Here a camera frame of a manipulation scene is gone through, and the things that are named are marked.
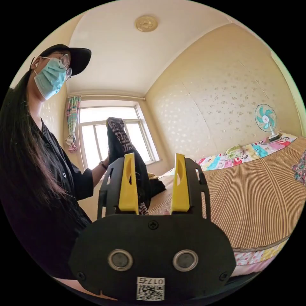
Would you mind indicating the round gold ceiling fixture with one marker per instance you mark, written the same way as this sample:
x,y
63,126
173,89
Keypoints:
x,y
146,23

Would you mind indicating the pile of clothes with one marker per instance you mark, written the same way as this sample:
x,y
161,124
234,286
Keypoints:
x,y
300,168

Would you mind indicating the person's left hand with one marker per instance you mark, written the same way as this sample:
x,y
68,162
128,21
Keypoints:
x,y
110,156

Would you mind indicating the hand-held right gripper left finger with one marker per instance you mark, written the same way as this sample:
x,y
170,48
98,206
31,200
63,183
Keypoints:
x,y
128,191

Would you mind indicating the person's left forearm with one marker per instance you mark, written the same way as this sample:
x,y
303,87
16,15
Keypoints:
x,y
98,172

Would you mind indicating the bed with woven mat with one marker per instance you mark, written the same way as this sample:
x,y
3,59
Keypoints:
x,y
243,203

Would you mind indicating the black long sleeve with print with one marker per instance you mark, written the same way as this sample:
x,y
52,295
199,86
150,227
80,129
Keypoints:
x,y
119,143

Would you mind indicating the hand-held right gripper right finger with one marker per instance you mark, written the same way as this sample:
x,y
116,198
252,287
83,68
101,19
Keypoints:
x,y
181,191

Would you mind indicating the person's body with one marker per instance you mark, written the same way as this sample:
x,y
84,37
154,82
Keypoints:
x,y
35,167

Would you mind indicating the teal table fan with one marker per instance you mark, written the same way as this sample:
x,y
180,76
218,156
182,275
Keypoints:
x,y
265,119

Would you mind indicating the green patterned pillow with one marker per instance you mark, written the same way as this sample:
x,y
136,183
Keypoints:
x,y
235,151

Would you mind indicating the colourful checked curtain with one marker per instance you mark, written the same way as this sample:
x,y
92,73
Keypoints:
x,y
72,119

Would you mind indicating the window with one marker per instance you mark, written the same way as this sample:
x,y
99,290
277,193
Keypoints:
x,y
107,134

